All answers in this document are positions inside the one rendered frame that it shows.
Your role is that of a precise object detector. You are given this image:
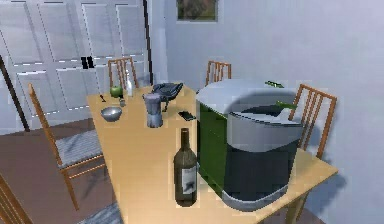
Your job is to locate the black cell phone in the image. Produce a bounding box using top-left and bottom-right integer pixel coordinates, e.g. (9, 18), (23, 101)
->
(177, 110), (198, 122)

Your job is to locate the dark grey pan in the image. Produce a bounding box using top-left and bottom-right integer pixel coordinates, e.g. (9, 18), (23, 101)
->
(151, 82), (184, 113)

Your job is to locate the grey metal coffee maker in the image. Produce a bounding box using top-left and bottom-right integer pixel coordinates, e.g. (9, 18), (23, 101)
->
(142, 92), (164, 129)

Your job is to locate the wooden slatted chair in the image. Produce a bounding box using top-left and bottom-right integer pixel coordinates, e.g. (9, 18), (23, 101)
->
(287, 83), (338, 160)
(205, 60), (233, 87)
(107, 56), (140, 90)
(0, 173), (34, 224)

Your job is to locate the dark glass wine bottle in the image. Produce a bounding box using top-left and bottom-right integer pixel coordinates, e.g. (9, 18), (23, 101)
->
(173, 127), (199, 208)

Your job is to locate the green and grey plant pot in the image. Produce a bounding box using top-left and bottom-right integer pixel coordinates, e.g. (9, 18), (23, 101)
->
(195, 78), (305, 212)

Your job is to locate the light wooden dining table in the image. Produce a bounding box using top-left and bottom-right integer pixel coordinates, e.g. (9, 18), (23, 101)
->
(86, 83), (340, 224)

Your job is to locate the clear glass bottle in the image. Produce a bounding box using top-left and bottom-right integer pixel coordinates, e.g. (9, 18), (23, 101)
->
(125, 69), (134, 98)

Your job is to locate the green apple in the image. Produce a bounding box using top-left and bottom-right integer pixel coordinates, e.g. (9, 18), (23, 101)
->
(109, 85), (124, 99)

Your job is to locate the grey metal bowl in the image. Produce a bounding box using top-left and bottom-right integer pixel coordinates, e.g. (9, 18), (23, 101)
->
(100, 106), (123, 123)

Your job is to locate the wooden chair with grey cushion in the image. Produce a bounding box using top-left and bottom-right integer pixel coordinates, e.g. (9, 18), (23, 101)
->
(27, 82), (108, 212)

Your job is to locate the white panelled double door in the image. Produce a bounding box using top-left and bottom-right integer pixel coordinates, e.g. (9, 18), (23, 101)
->
(0, 0), (155, 136)

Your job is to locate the framed picture on wall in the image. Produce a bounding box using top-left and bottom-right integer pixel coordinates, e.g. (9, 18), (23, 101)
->
(176, 0), (219, 23)

